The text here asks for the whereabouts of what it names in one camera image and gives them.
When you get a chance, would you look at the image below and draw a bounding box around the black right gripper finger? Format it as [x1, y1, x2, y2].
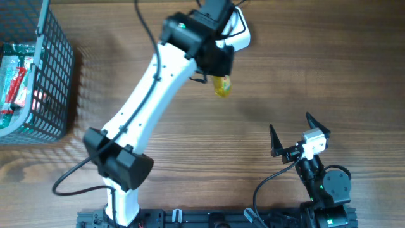
[269, 124, 284, 157]
[306, 112, 331, 139]

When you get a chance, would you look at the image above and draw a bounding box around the yellow oil bottle silver cap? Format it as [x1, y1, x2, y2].
[211, 75, 232, 98]

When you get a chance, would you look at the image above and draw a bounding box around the red Nescafe coffee stick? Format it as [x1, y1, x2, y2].
[5, 67, 27, 104]

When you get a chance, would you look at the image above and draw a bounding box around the green 3M sponge package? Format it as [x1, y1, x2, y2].
[1, 44, 35, 129]

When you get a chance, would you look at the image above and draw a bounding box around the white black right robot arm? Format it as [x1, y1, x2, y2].
[269, 113, 351, 227]

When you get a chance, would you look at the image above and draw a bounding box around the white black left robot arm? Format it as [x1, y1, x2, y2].
[84, 12, 250, 227]

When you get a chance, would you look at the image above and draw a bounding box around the white barcode scanner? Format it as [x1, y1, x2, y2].
[216, 7, 251, 52]

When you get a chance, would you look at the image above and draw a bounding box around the grey plastic mesh basket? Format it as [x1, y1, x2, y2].
[1, 0, 75, 145]

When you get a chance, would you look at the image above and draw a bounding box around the black left camera cable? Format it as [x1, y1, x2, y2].
[51, 0, 163, 225]

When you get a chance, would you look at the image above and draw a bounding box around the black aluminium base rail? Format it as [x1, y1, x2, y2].
[75, 207, 359, 228]

